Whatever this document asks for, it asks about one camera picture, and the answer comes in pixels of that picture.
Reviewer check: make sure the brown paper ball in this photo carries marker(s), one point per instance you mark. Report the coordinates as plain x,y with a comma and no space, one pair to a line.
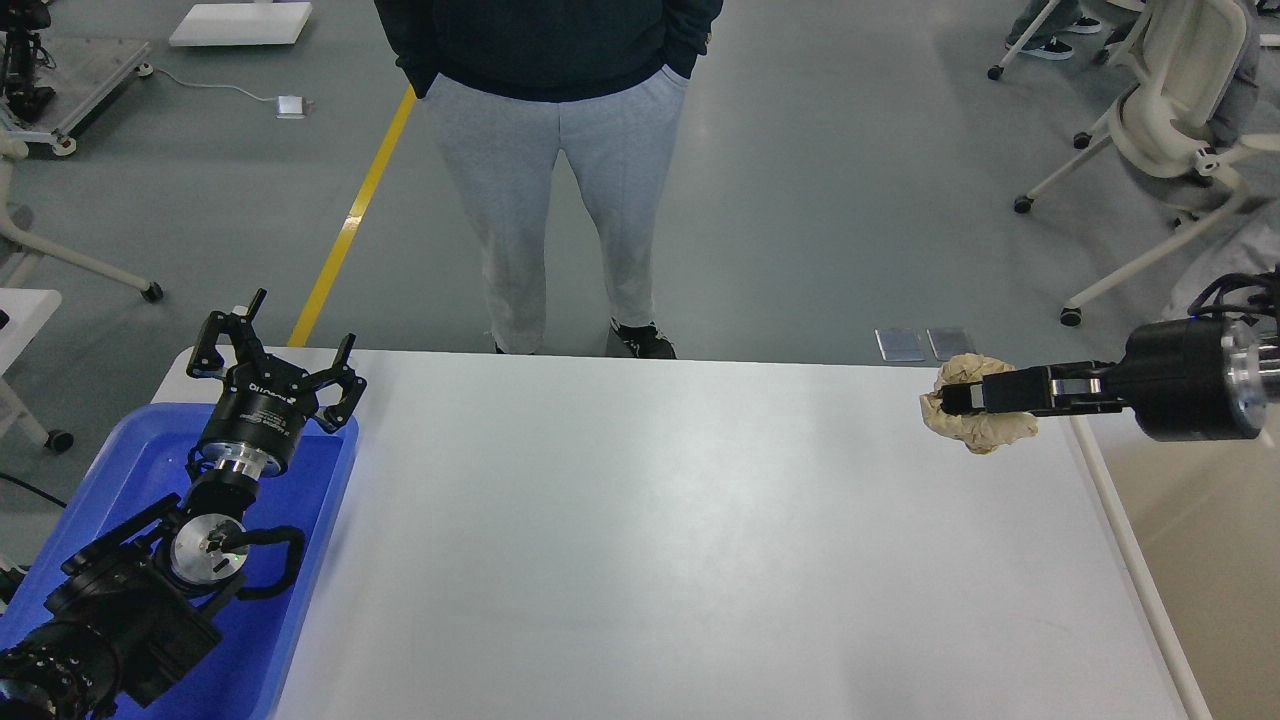
983,433

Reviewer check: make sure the metal wheeled cart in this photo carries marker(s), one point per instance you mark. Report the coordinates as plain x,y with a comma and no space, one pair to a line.
51,84

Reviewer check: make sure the white power adapter with cable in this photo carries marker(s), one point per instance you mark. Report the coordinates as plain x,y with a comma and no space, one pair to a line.
285,106

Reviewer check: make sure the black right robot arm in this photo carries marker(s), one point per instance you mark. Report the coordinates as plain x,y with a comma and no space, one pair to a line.
1251,299

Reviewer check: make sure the white office chair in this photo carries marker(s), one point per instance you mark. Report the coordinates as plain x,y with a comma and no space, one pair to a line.
1184,55

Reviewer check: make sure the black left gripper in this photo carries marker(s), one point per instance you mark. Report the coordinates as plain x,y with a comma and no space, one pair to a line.
255,415

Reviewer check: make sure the right metal floor plate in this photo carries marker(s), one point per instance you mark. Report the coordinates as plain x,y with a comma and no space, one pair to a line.
948,342

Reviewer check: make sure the metal floor plate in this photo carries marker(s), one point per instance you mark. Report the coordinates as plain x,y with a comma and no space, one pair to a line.
948,342
899,345

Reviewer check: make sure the left metal floor plate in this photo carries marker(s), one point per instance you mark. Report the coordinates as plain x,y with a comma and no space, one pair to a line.
899,345

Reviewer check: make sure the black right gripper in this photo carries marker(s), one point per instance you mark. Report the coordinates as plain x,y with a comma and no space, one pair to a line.
1191,380

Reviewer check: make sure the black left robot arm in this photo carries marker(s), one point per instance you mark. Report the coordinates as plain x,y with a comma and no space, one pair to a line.
135,613

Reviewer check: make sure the white plastic bin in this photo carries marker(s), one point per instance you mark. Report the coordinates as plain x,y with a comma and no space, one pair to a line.
1206,517

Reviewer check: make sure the standing person grey trousers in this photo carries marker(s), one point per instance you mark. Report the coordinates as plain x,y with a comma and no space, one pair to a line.
511,87

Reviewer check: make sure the far seated person feet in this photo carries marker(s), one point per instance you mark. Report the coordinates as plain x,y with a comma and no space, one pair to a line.
1039,30

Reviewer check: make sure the white flat board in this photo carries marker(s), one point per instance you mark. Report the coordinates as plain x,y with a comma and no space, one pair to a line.
252,23

